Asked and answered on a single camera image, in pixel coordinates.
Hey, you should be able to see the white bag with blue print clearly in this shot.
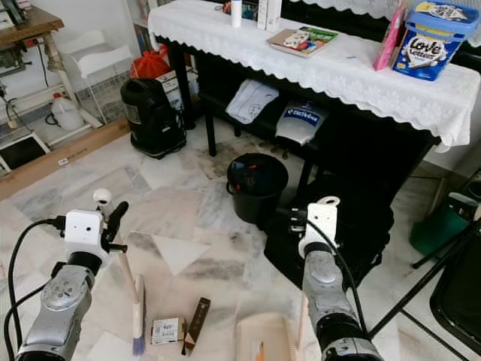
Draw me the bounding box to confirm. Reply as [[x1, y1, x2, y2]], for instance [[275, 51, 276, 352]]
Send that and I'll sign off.
[[274, 101, 328, 147]]

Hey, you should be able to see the small white printed box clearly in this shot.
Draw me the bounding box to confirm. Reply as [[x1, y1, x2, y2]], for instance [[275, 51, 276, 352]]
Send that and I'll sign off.
[[151, 317, 186, 346]]

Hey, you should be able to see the large black duffel bag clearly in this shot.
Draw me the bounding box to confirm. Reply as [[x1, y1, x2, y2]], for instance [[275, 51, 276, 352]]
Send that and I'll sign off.
[[263, 171, 396, 288]]

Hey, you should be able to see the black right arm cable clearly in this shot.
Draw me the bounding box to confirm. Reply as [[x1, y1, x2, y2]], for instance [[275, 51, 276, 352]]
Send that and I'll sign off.
[[277, 207, 369, 332]]

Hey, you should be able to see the black vacuum cleaner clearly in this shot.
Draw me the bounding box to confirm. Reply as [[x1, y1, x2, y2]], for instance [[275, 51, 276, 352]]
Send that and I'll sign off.
[[119, 77, 188, 159]]

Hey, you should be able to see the pink flat box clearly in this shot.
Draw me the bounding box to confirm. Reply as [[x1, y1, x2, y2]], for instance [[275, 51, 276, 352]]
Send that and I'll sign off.
[[371, 2, 411, 73]]

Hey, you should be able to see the white folded bag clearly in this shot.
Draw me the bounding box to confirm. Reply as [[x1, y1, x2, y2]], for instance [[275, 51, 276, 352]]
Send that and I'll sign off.
[[225, 78, 281, 126]]

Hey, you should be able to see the broom with white knob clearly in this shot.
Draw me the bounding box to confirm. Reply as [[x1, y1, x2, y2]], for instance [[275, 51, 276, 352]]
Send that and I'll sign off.
[[92, 188, 149, 356]]

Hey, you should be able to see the white bottle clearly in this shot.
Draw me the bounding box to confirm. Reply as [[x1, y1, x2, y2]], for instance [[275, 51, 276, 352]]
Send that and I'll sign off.
[[228, 0, 244, 29]]

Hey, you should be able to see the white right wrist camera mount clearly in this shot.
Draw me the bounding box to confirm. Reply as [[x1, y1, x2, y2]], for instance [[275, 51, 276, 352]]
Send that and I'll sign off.
[[299, 200, 340, 256]]

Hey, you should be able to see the black round waste bin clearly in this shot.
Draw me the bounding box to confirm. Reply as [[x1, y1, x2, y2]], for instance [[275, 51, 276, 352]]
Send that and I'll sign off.
[[226, 152, 289, 225]]

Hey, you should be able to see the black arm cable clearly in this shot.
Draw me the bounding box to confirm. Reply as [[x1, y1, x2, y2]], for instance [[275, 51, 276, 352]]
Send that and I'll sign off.
[[277, 207, 369, 332], [6, 217, 67, 361]]

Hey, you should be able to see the red plastic bag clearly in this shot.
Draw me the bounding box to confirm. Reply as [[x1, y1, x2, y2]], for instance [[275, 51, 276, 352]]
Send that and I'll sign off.
[[129, 47, 171, 80]]

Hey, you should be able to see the long wooden plank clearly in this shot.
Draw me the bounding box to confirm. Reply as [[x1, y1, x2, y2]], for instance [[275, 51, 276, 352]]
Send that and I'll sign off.
[[0, 119, 131, 201]]

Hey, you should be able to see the white wire rack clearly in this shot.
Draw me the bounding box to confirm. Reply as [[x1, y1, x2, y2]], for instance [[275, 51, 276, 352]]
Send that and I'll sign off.
[[59, 29, 132, 126]]

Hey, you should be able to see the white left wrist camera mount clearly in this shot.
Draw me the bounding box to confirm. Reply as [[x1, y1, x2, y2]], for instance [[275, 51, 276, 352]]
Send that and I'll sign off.
[[64, 210, 108, 261]]

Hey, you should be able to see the wooden sewing table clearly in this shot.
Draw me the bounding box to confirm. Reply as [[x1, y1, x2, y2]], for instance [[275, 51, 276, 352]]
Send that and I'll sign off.
[[0, 6, 66, 132]]

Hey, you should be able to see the colourful picture book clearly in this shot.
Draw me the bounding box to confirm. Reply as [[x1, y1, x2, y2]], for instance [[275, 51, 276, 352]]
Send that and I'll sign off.
[[266, 26, 340, 59]]

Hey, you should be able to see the white plastic jug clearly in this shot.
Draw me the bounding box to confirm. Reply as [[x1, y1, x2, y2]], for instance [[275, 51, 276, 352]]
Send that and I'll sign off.
[[50, 93, 86, 133]]

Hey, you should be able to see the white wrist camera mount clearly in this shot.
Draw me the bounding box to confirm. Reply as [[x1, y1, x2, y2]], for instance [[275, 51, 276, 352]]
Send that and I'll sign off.
[[64, 210, 108, 261], [299, 200, 340, 256]]

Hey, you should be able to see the white framed tablet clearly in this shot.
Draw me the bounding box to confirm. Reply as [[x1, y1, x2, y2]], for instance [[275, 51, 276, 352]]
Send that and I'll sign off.
[[0, 133, 50, 173]]

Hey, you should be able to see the beige long-handled dustpan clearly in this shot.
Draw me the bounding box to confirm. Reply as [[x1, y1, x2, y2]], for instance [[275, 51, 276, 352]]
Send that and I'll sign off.
[[233, 196, 340, 361]]

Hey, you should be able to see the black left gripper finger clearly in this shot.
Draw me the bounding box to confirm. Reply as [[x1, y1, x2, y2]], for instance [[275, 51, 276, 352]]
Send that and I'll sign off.
[[104, 201, 130, 237]]

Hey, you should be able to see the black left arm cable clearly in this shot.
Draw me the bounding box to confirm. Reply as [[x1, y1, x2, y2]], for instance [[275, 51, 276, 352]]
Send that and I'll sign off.
[[6, 217, 67, 361]]

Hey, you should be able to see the green box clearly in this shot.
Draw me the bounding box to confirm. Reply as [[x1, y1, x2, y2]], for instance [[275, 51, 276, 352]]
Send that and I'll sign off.
[[409, 191, 481, 258]]

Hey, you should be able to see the white lace tablecloth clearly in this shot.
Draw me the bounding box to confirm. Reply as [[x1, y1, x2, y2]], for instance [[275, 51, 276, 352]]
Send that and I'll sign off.
[[148, 0, 481, 149]]

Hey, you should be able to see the black plastic chair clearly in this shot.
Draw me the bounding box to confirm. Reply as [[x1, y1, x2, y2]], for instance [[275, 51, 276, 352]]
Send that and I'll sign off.
[[429, 256, 481, 356]]

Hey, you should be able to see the white carton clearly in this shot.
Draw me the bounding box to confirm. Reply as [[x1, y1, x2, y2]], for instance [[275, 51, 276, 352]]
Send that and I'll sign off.
[[257, 0, 283, 33]]

